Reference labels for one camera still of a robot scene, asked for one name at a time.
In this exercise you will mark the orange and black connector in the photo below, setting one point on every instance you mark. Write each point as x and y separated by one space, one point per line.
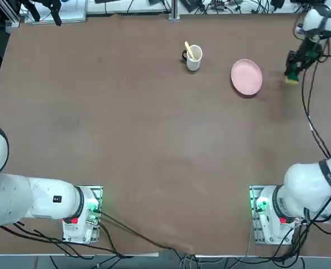
218 4

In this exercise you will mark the aluminium profile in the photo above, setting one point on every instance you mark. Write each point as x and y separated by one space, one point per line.
12 14

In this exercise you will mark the white board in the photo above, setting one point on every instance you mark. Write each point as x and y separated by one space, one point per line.
70 14

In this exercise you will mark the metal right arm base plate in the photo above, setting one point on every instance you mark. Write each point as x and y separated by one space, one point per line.
253 218

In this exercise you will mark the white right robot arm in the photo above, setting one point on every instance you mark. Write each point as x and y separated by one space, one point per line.
308 190

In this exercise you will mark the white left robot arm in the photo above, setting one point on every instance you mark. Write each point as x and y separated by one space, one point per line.
42 199

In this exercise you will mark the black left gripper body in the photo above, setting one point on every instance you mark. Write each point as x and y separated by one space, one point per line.
46 2

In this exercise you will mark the green and yellow sponge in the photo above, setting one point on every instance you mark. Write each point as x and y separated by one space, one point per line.
292 79

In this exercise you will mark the aluminium camera post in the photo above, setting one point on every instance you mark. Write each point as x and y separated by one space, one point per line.
174 9

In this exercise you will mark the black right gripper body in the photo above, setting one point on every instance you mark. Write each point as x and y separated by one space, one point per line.
310 50

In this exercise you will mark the pink plate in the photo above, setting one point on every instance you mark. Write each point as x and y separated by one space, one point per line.
247 77

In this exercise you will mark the large black power adapter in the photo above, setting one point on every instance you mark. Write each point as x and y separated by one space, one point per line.
277 2

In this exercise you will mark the yellow spoon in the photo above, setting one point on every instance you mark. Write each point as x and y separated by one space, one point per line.
190 50

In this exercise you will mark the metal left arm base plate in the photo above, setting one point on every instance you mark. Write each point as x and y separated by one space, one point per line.
99 196

